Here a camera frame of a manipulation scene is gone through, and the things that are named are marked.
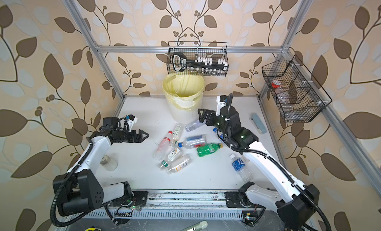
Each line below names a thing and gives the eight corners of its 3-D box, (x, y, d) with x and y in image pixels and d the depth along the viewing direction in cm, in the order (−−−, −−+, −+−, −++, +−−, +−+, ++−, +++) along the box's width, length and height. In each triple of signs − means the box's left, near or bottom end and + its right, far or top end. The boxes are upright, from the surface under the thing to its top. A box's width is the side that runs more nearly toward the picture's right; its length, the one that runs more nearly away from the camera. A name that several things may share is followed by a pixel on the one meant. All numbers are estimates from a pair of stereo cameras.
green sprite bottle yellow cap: (198, 157, 88) (198, 155, 85) (195, 150, 91) (195, 147, 88) (223, 149, 91) (224, 147, 88) (219, 142, 94) (220, 140, 92)
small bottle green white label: (171, 142, 94) (170, 140, 91) (176, 125, 103) (175, 122, 100) (178, 143, 94) (177, 141, 91) (182, 126, 102) (182, 123, 100)
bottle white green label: (161, 171, 83) (160, 169, 80) (155, 164, 85) (154, 162, 83) (183, 152, 90) (183, 150, 87) (177, 146, 92) (177, 144, 90)
